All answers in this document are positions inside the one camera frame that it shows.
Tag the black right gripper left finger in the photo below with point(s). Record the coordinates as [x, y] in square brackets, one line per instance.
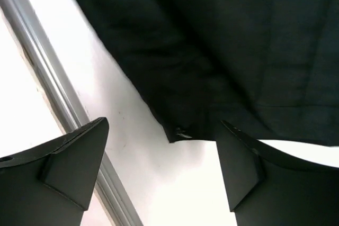
[52, 183]

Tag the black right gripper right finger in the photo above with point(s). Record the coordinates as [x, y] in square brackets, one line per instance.
[266, 186]

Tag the black pleated skirt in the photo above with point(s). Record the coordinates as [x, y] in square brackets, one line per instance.
[267, 67]

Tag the aluminium front table rail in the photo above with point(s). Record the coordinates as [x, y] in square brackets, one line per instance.
[66, 103]

